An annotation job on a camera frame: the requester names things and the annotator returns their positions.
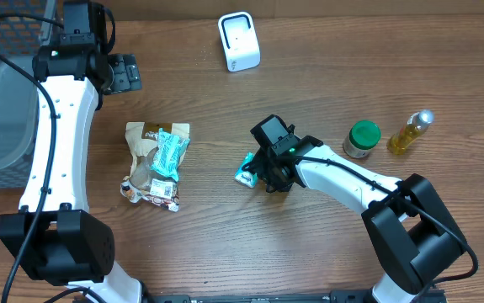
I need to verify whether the small teal tissue pack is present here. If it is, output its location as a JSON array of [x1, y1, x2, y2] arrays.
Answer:
[[234, 152, 258, 189]]

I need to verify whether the mint green wipes pack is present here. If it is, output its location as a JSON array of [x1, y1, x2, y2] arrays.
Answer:
[[151, 128, 190, 182]]

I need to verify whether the green lid jar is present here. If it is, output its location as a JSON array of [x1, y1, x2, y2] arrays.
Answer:
[[343, 120, 381, 158]]

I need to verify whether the brown snack packet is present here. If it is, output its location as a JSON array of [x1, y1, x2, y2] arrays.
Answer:
[[120, 122, 190, 212]]

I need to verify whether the yellow liquid bottle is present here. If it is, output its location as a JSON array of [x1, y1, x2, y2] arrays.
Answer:
[[387, 109, 434, 155]]

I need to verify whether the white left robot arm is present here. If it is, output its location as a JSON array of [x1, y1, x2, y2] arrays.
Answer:
[[0, 1, 147, 302]]

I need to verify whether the white barcode scanner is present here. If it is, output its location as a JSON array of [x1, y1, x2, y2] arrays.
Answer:
[[217, 11, 261, 72]]

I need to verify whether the dark grey plastic basket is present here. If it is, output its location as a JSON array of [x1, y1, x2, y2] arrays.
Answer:
[[0, 0, 58, 189]]

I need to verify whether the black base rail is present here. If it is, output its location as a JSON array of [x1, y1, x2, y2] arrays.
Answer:
[[143, 290, 375, 303]]

